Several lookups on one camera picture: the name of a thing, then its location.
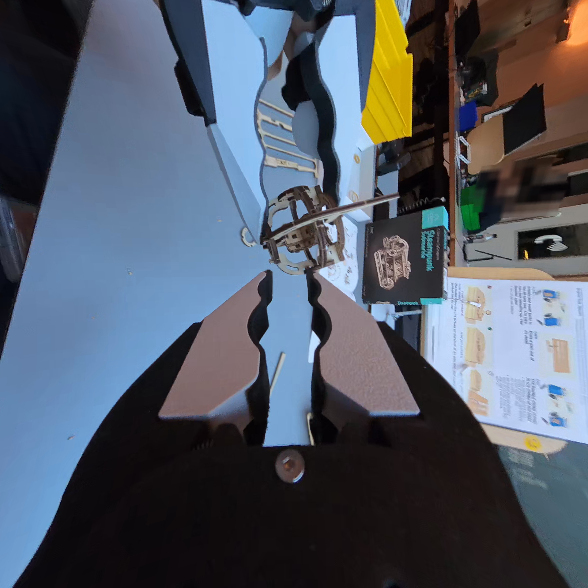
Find nested yellow plastic bins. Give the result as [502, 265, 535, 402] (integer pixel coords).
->
[360, 0, 414, 145]

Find person's left hand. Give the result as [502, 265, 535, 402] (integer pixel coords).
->
[268, 17, 319, 81]

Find round wooden model assembly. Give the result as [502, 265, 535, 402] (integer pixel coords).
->
[259, 185, 401, 276]

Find wooden parts fret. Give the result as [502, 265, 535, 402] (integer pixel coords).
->
[255, 99, 322, 177]

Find white stand base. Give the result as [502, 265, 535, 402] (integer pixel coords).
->
[370, 303, 423, 331]

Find white parts diagram sheet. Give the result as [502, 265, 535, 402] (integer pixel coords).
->
[317, 216, 368, 304]

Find green plastic bin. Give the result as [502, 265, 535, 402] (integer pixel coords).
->
[459, 184, 494, 232]

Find thin wooden stick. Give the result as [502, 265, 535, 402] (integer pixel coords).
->
[269, 352, 286, 398]

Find black model kit box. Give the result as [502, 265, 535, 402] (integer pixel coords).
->
[362, 207, 448, 305]

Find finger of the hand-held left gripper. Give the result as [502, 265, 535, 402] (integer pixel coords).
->
[312, 0, 378, 205]
[202, 0, 273, 230]

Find open instruction manual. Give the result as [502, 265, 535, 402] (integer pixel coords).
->
[425, 276, 588, 444]

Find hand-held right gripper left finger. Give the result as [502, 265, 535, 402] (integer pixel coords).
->
[158, 271, 273, 446]

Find white box lid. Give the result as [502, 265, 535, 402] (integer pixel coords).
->
[340, 133, 377, 217]

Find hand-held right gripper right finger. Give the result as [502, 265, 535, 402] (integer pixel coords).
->
[305, 270, 420, 446]

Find small black device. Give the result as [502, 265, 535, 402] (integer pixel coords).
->
[376, 140, 412, 177]

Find tan cardboard box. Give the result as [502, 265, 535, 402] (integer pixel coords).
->
[466, 117, 506, 175]

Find black computer monitor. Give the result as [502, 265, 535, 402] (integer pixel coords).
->
[502, 83, 547, 156]
[454, 0, 481, 58]

